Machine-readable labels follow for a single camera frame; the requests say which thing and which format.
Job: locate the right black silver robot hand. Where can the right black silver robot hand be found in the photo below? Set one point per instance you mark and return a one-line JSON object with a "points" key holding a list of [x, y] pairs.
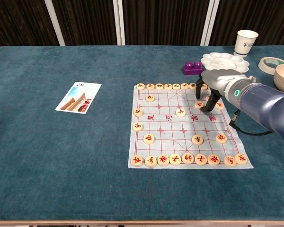
{"points": [[217, 78]]}

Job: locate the round wooden chess piece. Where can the round wooden chess piece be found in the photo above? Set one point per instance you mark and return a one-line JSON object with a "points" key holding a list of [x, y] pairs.
{"points": [[150, 86], [188, 158], [148, 139], [199, 104], [150, 98], [213, 159], [175, 159], [138, 112], [230, 161], [159, 86], [136, 161], [176, 86], [137, 127], [184, 86], [241, 159], [204, 87], [168, 86], [201, 159], [180, 112], [150, 162], [140, 86], [221, 138], [192, 86], [219, 105], [163, 160], [197, 139]]}

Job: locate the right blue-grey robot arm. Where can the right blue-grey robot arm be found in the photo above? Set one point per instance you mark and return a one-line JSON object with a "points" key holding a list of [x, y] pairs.
{"points": [[262, 99]]}

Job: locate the white flower-shaped paint palette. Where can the white flower-shaped paint palette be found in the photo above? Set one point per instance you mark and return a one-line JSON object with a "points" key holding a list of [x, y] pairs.
{"points": [[224, 60]]}

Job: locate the purple toy brick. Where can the purple toy brick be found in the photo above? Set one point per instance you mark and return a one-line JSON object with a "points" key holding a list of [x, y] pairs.
{"points": [[191, 68]]}

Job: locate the white paper cup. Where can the white paper cup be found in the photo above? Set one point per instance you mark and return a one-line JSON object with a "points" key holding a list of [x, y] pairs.
{"points": [[245, 43]]}

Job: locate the beige masking tape roll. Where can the beige masking tape roll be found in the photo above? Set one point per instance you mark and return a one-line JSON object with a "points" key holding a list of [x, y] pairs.
{"points": [[262, 67]]}

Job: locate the white paper xiangqi board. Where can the white paper xiangqi board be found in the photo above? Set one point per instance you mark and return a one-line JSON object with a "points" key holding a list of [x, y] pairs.
{"points": [[170, 127]]}

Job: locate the dark white-framed divider panel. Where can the dark white-framed divider panel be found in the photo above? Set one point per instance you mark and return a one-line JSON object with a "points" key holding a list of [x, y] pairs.
{"points": [[19, 21], [85, 21], [165, 21], [269, 16]]}

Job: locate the postcard with building photo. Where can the postcard with building photo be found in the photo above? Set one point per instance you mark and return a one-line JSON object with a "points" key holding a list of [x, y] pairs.
{"points": [[78, 98]]}

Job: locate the blue felt table cloth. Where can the blue felt table cloth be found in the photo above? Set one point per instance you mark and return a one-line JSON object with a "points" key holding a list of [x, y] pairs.
{"points": [[61, 153]]}

